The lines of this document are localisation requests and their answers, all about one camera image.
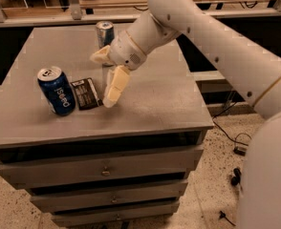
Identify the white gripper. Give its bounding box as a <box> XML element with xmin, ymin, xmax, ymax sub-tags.
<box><xmin>90</xmin><ymin>31</ymin><xmax>147</xmax><ymax>108</ymax></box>

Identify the black rxbar chocolate bar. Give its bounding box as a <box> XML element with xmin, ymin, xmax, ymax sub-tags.
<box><xmin>71</xmin><ymin>77</ymin><xmax>102</xmax><ymax>111</ymax></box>

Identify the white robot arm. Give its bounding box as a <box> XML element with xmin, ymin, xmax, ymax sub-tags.
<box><xmin>91</xmin><ymin>0</ymin><xmax>281</xmax><ymax>229</ymax></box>

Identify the silver red bull can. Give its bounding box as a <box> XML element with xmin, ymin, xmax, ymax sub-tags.
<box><xmin>96</xmin><ymin>21</ymin><xmax>115</xmax><ymax>49</ymax></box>

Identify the blue pepsi can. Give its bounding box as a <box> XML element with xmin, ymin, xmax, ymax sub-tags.
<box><xmin>37</xmin><ymin>66</ymin><xmax>76</xmax><ymax>116</ymax></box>

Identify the grey drawer cabinet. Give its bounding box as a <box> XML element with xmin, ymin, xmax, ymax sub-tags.
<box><xmin>0</xmin><ymin>26</ymin><xmax>212</xmax><ymax>216</ymax></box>

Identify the top grey drawer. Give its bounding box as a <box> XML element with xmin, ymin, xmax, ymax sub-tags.
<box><xmin>0</xmin><ymin>145</ymin><xmax>203</xmax><ymax>189</ymax></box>

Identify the grey drawer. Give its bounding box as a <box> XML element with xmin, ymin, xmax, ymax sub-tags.
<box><xmin>0</xmin><ymin>145</ymin><xmax>203</xmax><ymax>189</ymax></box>
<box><xmin>52</xmin><ymin>200</ymin><xmax>180</xmax><ymax>227</ymax></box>
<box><xmin>31</xmin><ymin>179</ymin><xmax>187</xmax><ymax>212</ymax></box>

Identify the middle grey drawer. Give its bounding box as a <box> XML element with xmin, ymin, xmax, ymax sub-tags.
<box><xmin>31</xmin><ymin>179</ymin><xmax>187</xmax><ymax>212</ymax></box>

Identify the black power adapter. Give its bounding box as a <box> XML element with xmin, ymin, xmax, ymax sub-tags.
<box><xmin>233</xmin><ymin>146</ymin><xmax>247</xmax><ymax>156</ymax></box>

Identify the bottom grey drawer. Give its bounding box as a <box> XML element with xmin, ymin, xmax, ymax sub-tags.
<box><xmin>52</xmin><ymin>200</ymin><xmax>180</xmax><ymax>227</ymax></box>

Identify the black stand leg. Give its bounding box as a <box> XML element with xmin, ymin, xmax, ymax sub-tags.
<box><xmin>230</xmin><ymin>168</ymin><xmax>241</xmax><ymax>186</ymax></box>

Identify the grey metal railing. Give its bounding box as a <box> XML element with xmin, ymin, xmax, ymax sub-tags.
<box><xmin>0</xmin><ymin>0</ymin><xmax>281</xmax><ymax>28</ymax></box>

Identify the black floor cable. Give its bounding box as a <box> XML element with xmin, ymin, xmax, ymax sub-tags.
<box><xmin>212</xmin><ymin>100</ymin><xmax>253</xmax><ymax>227</ymax></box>

